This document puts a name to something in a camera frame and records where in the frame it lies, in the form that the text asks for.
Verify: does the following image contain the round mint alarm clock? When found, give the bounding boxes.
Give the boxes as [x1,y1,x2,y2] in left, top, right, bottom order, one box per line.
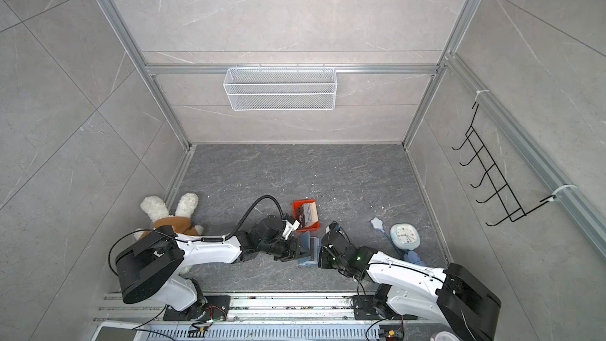
[390,223,421,250]

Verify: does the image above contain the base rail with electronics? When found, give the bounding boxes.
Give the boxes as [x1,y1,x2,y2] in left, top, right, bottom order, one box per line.
[91,292,457,340]

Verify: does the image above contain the white tablet device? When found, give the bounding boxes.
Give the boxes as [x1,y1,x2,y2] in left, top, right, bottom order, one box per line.
[91,320,146,341]

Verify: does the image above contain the white wire mesh basket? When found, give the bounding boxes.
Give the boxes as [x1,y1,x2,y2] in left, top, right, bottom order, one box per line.
[223,67,338,111]

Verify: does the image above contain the red plastic tray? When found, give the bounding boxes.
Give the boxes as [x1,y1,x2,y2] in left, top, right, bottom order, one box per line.
[292,200,320,233]

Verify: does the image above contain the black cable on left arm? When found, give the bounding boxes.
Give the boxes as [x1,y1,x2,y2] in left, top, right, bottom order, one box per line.
[107,194,286,276]

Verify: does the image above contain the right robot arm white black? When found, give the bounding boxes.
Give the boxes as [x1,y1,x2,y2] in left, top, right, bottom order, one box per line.
[319,223,502,340]

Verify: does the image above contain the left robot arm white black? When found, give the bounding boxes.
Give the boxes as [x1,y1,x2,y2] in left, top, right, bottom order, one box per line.
[115,216,303,311]

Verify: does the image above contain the black wire hook rack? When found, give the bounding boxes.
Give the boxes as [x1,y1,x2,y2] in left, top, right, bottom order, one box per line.
[451,102,557,227]

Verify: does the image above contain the white plush bunny toy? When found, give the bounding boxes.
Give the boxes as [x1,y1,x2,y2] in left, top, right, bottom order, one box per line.
[133,193,205,276]

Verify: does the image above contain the aluminium frame rails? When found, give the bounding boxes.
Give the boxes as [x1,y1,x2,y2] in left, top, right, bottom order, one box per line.
[96,0,605,257]

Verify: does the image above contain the blue leather card holder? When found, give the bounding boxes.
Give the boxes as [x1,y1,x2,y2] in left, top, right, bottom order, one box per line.
[298,231,321,267]

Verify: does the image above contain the blue toy figure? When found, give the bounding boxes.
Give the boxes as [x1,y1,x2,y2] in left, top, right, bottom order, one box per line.
[370,217,384,233]

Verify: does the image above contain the stack of credit cards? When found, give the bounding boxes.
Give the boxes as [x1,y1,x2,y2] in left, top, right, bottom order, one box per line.
[298,202,318,228]

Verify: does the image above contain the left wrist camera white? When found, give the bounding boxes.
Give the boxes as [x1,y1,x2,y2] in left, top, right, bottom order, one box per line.
[282,219,300,240]

